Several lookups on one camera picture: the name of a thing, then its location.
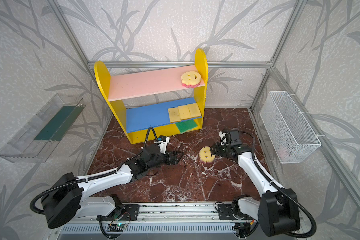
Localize yellow smiley face sponge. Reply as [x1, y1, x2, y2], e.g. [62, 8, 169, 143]
[199, 147, 216, 163]

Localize yellow sponge green scourer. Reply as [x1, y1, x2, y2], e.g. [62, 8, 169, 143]
[175, 120, 198, 134]

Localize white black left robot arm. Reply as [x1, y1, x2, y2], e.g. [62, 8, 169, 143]
[30, 144, 184, 229]

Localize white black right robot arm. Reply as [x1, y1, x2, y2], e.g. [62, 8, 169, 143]
[210, 130, 317, 239]

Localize yellow pink blue wooden shelf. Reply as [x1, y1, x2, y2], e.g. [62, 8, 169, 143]
[94, 49, 209, 144]

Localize green scouring pad in bin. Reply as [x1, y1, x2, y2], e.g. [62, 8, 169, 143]
[34, 105, 85, 142]

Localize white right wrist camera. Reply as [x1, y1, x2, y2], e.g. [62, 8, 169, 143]
[219, 130, 228, 145]

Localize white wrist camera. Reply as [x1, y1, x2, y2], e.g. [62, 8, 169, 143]
[219, 130, 228, 145]
[155, 136, 170, 155]

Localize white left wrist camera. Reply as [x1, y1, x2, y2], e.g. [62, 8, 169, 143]
[155, 136, 170, 155]

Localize white wire mesh basket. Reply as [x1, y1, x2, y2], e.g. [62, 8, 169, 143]
[260, 91, 322, 164]

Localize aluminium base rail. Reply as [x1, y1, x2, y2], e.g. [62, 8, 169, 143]
[52, 196, 260, 236]

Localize aluminium frame profiles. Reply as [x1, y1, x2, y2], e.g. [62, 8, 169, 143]
[46, 0, 360, 211]

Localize clear plastic wall bin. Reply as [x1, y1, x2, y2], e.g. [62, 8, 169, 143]
[0, 94, 86, 163]

